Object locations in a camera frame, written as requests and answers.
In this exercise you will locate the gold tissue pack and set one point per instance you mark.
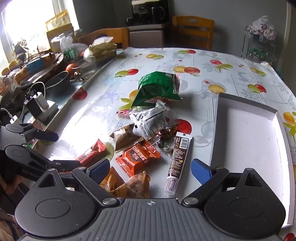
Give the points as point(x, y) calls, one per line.
point(104, 49)

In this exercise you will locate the green packets on rack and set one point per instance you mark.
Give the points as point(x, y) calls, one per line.
point(255, 52)

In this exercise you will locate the red snack bar packet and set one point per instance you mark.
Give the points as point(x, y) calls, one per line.
point(92, 150)

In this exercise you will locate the green snack bag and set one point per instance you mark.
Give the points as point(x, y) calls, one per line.
point(155, 88)

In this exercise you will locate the small white candy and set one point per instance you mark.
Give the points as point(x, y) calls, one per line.
point(167, 147)

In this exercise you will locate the white plastic bag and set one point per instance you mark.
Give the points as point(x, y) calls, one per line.
point(263, 27)

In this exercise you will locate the small pink candy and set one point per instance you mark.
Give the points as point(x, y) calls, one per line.
point(121, 112)

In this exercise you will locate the dark metal bowl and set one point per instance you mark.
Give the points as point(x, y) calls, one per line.
point(57, 81)

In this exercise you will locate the glass cup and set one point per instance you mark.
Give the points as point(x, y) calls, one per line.
point(87, 68)

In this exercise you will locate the black coffee machine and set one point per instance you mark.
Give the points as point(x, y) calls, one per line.
point(148, 11)

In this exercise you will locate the grey cabinet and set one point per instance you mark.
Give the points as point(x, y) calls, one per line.
point(145, 34)

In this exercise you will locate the window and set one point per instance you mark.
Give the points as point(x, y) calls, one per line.
point(27, 18)

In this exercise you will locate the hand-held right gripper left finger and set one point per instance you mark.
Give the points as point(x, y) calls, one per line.
point(99, 170)

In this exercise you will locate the brown wooden chair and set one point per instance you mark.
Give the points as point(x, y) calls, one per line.
point(115, 37)

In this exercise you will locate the white cardboard box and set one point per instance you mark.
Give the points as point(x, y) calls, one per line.
point(249, 143)

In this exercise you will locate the tan triangular snack packet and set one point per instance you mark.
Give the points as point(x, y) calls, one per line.
point(136, 185)

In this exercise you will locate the clear white snack packet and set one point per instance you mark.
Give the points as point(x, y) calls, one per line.
point(150, 120)

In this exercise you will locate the person's patterned clothing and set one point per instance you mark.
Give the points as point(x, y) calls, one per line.
point(5, 223)

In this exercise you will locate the fruit print tablecloth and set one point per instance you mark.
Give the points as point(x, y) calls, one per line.
point(161, 60)

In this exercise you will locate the white power strip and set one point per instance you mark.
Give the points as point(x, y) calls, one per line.
point(50, 110)

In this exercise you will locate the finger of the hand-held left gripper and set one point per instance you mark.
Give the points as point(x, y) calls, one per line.
point(48, 136)
point(64, 164)

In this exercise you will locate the yellow wooden chair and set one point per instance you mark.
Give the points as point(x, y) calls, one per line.
point(192, 30)

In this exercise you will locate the orange fruit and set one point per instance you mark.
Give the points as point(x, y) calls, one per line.
point(70, 68)

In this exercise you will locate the black power adapter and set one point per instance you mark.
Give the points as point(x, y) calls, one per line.
point(33, 107)

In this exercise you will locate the white charger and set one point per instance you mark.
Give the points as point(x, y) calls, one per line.
point(41, 99)

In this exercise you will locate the blue wrapped packet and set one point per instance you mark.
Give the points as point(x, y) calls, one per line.
point(34, 65)

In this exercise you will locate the brown squeeze tube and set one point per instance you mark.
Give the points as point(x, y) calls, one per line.
point(178, 155)

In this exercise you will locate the gold foil candy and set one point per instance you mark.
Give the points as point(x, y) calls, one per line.
point(166, 134)

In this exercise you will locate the bread roll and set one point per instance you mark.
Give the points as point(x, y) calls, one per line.
point(9, 68)
point(22, 75)

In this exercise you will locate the brown snack packet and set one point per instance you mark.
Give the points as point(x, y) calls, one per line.
point(126, 139)

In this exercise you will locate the metal storage rack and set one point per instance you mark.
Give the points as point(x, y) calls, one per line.
point(259, 44)

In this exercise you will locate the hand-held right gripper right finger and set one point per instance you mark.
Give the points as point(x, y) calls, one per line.
point(200, 171)

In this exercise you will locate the orange snack packet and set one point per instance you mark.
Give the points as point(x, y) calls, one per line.
point(136, 157)

